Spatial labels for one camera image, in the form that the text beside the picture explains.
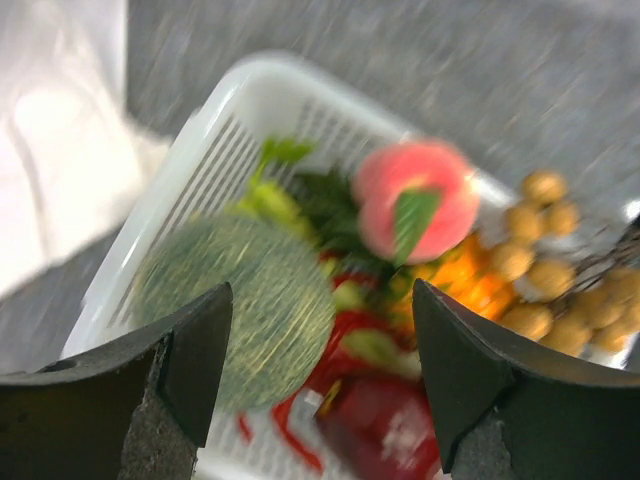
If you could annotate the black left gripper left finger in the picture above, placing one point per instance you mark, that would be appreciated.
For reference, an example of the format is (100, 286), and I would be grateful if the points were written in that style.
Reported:
(136, 407)

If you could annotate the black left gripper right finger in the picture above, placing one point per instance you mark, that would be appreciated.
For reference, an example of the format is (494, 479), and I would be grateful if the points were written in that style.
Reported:
(506, 407)

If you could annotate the green netted melon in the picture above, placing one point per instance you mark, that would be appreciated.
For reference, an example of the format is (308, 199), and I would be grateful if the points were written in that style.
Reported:
(283, 306)

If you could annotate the brown longan bunch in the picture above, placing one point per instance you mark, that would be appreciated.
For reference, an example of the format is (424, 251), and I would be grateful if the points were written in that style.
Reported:
(577, 282)

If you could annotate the orange horned melon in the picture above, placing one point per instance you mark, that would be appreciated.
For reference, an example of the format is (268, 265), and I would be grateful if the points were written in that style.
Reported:
(463, 273)

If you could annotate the red toy lobster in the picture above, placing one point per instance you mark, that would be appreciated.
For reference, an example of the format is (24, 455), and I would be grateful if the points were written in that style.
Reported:
(352, 316)

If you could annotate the white t-shirt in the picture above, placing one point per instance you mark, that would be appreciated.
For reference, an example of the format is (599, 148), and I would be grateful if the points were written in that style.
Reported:
(72, 162)

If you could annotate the pink peach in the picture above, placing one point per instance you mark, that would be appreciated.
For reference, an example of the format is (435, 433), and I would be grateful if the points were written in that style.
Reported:
(415, 200)

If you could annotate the green leafy vegetable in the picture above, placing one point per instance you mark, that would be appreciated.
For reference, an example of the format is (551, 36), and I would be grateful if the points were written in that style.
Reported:
(320, 209)

